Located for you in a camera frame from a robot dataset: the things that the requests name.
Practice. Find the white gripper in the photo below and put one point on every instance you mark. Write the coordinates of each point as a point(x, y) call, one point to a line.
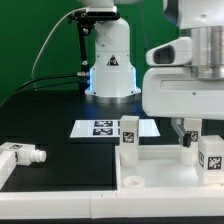
point(169, 90)

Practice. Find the black camera stand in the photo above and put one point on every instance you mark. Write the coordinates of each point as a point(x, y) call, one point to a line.
point(83, 40)

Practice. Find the white left fence bar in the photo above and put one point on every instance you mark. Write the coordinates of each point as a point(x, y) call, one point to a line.
point(7, 165)

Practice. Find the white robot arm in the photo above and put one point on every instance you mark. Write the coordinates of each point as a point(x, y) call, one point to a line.
point(201, 20)

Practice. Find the white front fence bar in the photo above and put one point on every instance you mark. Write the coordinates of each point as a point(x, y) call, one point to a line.
point(151, 202)

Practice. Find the marker tag sheet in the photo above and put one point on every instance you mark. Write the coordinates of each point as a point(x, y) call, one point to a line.
point(110, 128)

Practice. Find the white fence bar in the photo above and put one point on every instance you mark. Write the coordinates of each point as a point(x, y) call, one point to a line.
point(151, 202)
point(7, 165)

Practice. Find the white square table top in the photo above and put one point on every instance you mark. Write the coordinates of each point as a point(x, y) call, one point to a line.
point(159, 166)

